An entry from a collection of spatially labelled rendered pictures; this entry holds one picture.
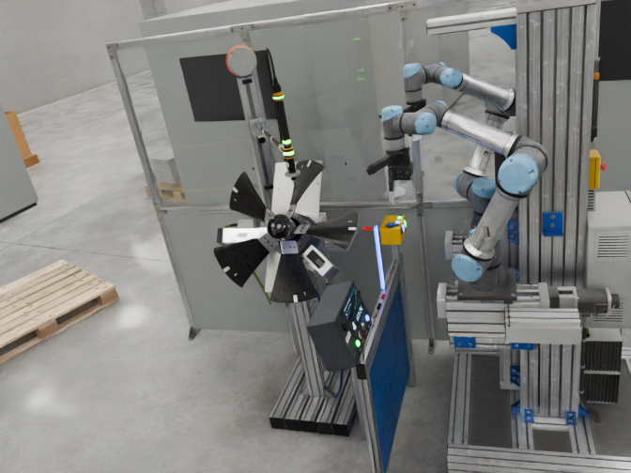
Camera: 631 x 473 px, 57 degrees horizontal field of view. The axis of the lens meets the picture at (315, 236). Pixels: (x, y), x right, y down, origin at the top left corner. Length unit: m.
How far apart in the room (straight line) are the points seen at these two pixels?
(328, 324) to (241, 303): 2.18
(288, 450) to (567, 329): 1.63
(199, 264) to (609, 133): 3.18
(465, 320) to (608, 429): 0.92
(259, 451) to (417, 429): 0.85
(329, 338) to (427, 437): 1.42
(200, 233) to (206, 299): 0.53
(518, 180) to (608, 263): 0.69
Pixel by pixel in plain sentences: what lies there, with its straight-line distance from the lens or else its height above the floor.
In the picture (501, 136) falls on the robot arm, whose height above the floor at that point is 1.66.
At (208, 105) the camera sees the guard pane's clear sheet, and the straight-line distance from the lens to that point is 3.53.
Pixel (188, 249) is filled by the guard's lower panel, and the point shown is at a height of 0.70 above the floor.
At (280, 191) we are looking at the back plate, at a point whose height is 1.24.
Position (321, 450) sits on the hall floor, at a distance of 3.26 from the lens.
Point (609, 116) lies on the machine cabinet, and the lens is 4.95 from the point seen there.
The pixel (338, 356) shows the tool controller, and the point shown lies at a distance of 1.98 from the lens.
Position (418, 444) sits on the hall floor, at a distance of 3.22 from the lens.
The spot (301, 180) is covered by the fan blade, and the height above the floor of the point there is 1.37.
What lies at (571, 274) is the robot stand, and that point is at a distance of 2.60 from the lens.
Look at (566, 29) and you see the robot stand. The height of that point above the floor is 1.96.
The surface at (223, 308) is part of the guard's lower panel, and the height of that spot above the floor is 0.23.
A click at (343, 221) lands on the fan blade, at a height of 1.20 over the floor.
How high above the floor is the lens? 2.31
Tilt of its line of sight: 25 degrees down
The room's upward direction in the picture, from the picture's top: 10 degrees counter-clockwise
